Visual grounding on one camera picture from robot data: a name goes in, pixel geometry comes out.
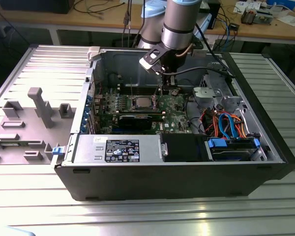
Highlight black upright box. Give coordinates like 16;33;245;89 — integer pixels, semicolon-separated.
207;0;222;30

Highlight orange wire bundle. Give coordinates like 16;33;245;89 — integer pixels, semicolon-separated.
206;110;249;138

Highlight black PC case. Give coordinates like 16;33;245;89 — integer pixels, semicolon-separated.
53;45;295;202

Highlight black wire loop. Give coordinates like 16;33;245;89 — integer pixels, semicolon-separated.
183;92;204;133

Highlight grey hanging cable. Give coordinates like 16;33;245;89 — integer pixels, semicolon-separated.
121;0;132;48

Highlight copper transformer device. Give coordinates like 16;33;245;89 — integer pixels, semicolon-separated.
240;9;256;25

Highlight white label tag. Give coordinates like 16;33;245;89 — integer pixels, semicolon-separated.
206;36;219;50

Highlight black plastic disk bay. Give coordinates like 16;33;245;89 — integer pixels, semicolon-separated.
159;134;209;163

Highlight red wire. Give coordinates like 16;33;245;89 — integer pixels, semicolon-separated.
199;109;213;135

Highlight CPU socket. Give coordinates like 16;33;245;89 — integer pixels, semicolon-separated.
129;94;160;111

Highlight hard disk in blue carrier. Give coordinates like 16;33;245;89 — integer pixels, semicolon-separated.
205;137;261;162

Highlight black RAM slot row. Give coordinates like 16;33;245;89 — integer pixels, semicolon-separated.
119;85;163;96
117;109;164;118

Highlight white case latch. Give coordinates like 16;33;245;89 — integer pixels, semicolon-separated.
87;46;101;62

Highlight copper coloured short cable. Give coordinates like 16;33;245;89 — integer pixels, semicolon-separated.
176;44;194;59

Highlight green motherboard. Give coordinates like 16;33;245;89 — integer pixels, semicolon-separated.
92;85;195;135

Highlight wooden desk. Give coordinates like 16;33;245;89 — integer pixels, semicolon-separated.
0;0;295;41

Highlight green circuit device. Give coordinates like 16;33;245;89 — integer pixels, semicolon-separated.
254;9;273;25

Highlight grey parts rack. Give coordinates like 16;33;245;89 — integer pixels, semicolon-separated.
0;87;77;165

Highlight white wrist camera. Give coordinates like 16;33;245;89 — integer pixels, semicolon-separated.
139;44;168;74

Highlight silver power supply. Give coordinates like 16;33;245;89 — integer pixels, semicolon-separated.
73;134;162;164

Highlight blue wire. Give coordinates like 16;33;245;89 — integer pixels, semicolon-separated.
218;114;239;140

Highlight pale blue rounded object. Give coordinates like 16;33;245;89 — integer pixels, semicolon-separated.
6;225;36;236

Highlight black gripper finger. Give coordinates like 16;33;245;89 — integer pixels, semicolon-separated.
162;73;181;95

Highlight white papers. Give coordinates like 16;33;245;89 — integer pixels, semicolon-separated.
233;1;261;14

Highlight blue box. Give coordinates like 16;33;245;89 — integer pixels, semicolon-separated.
265;0;295;10

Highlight silver drive cage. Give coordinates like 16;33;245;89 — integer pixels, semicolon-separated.
193;61;249;116

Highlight black graphics card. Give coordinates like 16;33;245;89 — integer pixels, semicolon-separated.
118;113;153;131

